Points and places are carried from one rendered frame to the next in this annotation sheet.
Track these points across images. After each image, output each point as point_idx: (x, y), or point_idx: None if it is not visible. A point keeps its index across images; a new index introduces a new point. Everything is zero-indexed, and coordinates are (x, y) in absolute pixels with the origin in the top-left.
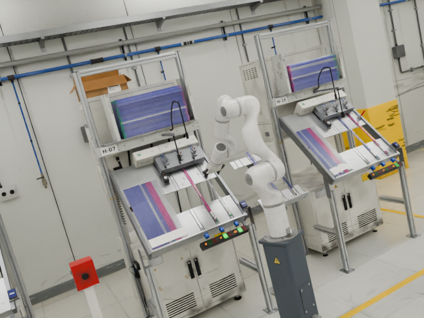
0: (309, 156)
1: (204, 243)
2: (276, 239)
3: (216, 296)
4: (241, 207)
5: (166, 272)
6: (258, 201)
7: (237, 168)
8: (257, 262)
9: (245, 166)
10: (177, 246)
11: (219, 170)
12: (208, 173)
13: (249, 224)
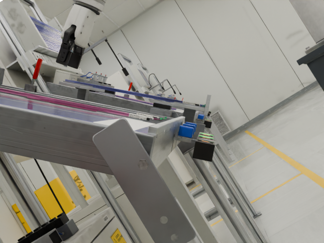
0: (133, 108)
1: (203, 141)
2: None
3: None
4: (167, 111)
5: None
6: (176, 103)
7: (82, 85)
8: (239, 229)
9: (87, 88)
10: (163, 151)
11: (82, 52)
12: (76, 38)
13: (188, 150)
